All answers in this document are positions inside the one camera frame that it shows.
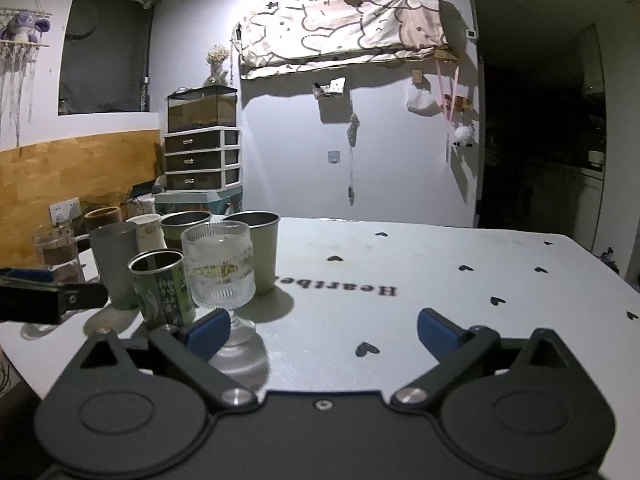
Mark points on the glass mug with brown contents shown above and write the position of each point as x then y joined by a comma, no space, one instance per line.
54,252

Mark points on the glass terrarium tank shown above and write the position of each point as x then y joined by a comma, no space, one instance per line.
200,110

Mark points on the grey cup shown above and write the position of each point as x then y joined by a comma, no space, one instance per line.
116,260

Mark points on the white macrame wall hanging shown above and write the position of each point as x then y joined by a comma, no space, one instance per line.
12,75

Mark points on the white paper cup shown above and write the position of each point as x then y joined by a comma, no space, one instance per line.
148,235

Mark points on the white plastic bag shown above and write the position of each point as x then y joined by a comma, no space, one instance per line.
422,101

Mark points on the brown wooden cup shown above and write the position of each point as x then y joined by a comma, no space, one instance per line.
102,220

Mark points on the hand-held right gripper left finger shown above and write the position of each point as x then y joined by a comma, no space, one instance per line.
206,334

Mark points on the green printed can cup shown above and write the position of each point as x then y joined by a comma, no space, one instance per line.
161,296

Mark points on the metal wall hook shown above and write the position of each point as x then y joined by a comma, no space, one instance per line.
333,157

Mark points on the ribbed glass goblet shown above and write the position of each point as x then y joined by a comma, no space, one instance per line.
215,260

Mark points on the white heart-print tablecloth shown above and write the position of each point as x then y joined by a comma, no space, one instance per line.
380,320

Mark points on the steel cup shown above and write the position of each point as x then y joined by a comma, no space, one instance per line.
175,232
265,255

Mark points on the printed cartoon cloth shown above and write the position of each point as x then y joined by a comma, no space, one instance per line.
340,30

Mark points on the white wall thermostat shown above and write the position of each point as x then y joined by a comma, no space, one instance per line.
471,35

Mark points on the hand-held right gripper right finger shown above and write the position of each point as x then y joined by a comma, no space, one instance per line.
439,334

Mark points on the dried flowers in vase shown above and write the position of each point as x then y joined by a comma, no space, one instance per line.
217,67

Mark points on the teal patterned box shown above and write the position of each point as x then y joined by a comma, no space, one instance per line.
200,202

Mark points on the white drawer unit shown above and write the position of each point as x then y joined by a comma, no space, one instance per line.
200,160

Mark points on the white wall socket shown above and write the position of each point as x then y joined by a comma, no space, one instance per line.
65,210

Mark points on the white plush toy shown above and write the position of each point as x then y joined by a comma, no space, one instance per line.
464,136

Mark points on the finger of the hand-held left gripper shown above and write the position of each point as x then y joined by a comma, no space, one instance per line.
30,276
35,304

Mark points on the pink ribbons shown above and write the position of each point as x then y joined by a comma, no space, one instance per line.
445,105

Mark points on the purple plush toy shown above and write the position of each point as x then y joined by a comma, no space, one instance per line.
22,25

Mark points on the dark window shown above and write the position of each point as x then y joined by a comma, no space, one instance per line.
107,45

